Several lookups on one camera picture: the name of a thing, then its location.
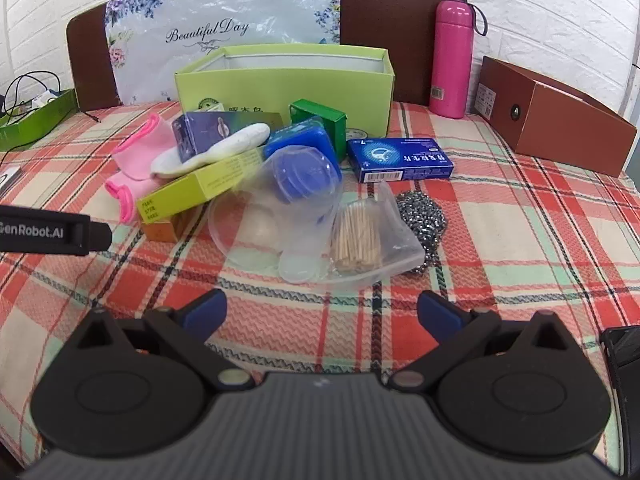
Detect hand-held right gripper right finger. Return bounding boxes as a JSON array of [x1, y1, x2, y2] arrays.
[[387, 289, 576, 392]]

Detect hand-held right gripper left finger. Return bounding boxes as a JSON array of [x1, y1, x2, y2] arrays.
[[65, 287, 256, 393]]

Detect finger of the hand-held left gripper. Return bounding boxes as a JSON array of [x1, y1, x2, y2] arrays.
[[89, 221, 114, 252]]

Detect pink sock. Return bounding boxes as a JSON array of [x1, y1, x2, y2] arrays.
[[105, 170, 176, 226], [112, 114, 178, 181]]

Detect clear plastic cups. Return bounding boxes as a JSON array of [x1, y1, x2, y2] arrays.
[[209, 147, 346, 283]]

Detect steel wool scrubber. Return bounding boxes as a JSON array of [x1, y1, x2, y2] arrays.
[[395, 192, 448, 278]]

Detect bag of toothpicks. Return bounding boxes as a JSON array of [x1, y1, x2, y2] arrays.
[[327, 182, 426, 291]]

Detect long blue purple box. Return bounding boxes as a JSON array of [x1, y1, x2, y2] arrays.
[[171, 110, 283, 163]]

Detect blue round lid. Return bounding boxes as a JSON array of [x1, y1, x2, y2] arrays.
[[273, 149, 334, 204]]

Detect light green cardboard box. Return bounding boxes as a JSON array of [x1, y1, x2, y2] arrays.
[[174, 44, 396, 143]]

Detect orange box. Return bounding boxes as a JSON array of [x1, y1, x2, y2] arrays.
[[140, 205, 201, 243]]

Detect white card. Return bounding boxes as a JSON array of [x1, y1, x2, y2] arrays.
[[0, 164, 22, 193]]

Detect dark green tray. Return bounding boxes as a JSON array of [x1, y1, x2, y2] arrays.
[[0, 89, 78, 151]]

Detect plaid blanket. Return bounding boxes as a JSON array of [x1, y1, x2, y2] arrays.
[[0, 100, 640, 480]]

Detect white and yellow medicine box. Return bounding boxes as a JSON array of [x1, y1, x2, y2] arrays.
[[136, 147, 266, 223]]

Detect blue medicine box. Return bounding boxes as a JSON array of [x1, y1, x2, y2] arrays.
[[347, 137, 455, 183]]

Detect black device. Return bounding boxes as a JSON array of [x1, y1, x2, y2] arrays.
[[600, 326, 640, 480]]

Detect floral plastic bedding bag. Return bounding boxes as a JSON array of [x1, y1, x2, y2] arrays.
[[104, 0, 343, 106]]

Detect blue square container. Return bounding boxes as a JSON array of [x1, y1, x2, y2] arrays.
[[264, 115, 343, 181]]

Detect small green box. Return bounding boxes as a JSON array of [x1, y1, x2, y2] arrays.
[[289, 99, 347, 163]]

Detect brown cardboard box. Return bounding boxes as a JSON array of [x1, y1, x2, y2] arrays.
[[475, 56, 637, 178]]

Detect pink thermos bottle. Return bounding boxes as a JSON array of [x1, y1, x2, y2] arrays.
[[429, 0, 490, 120]]

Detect brown wooden headboard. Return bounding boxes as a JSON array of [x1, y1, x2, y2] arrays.
[[67, 0, 468, 111]]

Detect black cable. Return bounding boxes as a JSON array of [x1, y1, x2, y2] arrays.
[[0, 72, 62, 113]]

